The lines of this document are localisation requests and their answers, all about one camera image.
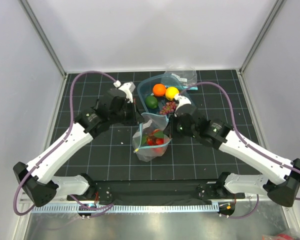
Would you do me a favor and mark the slotted white cable duct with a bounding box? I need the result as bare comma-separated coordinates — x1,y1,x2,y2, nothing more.
31,202,219,214

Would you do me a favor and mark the green lime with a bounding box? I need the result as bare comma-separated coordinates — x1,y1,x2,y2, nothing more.
145,95,158,109

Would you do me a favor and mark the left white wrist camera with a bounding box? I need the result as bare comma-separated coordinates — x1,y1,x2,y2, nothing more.
113,80,136,103

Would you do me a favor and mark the teal plastic tray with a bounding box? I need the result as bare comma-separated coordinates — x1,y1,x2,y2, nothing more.
136,74,197,121

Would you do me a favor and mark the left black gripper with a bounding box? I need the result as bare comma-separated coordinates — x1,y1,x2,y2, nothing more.
109,97,145,126

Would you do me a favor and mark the red cherry fruit cluster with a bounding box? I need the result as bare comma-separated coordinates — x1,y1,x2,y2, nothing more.
141,129,165,147

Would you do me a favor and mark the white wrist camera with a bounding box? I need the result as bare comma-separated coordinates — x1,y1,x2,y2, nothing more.
113,80,136,103
173,93,192,113

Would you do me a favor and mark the yellow lemon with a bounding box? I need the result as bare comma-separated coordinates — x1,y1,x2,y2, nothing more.
165,86,179,101

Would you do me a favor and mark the purple grape bunch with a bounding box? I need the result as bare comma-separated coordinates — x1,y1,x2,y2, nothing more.
159,101,177,116

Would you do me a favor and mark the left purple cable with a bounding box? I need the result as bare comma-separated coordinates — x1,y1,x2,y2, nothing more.
12,70,121,217

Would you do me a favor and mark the purple cable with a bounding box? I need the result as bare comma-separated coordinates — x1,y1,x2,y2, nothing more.
179,81,300,220
12,70,121,217

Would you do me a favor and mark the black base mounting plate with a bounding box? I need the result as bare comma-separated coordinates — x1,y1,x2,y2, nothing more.
75,179,245,206

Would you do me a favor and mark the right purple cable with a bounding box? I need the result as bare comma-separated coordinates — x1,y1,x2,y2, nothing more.
179,81,300,220

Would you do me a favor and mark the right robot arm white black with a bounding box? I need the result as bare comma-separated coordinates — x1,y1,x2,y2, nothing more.
163,104,300,207

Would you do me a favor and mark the orange fruit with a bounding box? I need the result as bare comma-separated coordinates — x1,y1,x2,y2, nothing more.
152,83,167,97

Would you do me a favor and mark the black grid mat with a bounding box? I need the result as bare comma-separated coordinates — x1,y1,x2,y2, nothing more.
51,70,259,181

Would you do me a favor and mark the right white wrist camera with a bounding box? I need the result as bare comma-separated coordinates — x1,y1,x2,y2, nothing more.
173,93,192,113

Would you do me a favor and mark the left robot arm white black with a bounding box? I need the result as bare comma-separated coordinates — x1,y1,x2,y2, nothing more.
13,85,144,207

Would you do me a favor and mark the clear zip top bag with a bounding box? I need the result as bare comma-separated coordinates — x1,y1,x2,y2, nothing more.
132,112,171,162

